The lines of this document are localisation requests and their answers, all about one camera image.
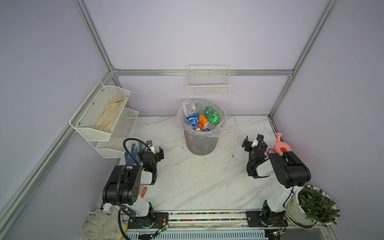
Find white mesh shelf tray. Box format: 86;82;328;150
69;82;131;142
96;108;139;159

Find white mesh upper shelf tray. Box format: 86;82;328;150
69;82;131;142

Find aluminium frame corner post right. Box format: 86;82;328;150
269;0;339;118

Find pink plastic watering can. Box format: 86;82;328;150
273;133;292;155

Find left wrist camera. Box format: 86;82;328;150
146;141;156;154

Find white wire wall basket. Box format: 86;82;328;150
187;65;232;97

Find orange label plastic bottle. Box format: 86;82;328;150
199;115;210;131

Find white mesh lower shelf tray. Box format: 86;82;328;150
96;108;139;159

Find white cotton glove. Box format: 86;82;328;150
81;206;126;240

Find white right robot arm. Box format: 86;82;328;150
242;133;311;227

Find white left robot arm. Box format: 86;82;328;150
102;148;164;217

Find aluminium frame corner post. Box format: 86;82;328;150
269;0;339;118
74;0;121;87

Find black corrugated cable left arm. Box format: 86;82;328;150
115;137;151;240

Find metal base rail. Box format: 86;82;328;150
122;210;289;240

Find potted green plant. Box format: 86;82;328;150
286;186;341;230

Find green crushed plastic bottle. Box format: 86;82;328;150
204;106;220;125

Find beige cloth glove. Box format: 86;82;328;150
94;97;128;134

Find aluminium frame corner post left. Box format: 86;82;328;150
74;0;121;87

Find blue knitted work glove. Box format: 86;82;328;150
125;143;147;165

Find aluminium frame horizontal bar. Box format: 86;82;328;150
114;69;294;76

